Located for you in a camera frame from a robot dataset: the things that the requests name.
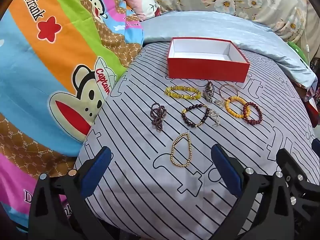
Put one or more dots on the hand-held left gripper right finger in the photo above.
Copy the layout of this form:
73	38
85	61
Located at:
225	167

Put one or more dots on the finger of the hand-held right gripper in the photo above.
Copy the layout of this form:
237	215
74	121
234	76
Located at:
291	162
316	145

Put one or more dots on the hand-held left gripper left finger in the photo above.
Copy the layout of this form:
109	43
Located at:
96	170

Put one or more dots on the silver metal wristwatch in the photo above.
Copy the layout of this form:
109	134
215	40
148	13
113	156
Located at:
208	91

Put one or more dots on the rose gold bangle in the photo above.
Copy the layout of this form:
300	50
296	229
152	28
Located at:
228	85

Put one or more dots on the red cardboard box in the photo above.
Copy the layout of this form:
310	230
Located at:
207	68

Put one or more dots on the grey striped bed sheet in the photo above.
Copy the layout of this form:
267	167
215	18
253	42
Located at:
150	205

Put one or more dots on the green plastic item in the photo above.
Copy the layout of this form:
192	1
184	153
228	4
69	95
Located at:
298	50

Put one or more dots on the colourful cartoon blanket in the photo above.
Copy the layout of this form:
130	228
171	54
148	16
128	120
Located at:
50	80

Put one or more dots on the light blue pillow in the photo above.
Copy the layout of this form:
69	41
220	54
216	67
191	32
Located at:
200	25

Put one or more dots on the pink cartoon pillow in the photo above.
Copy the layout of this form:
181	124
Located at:
142	5

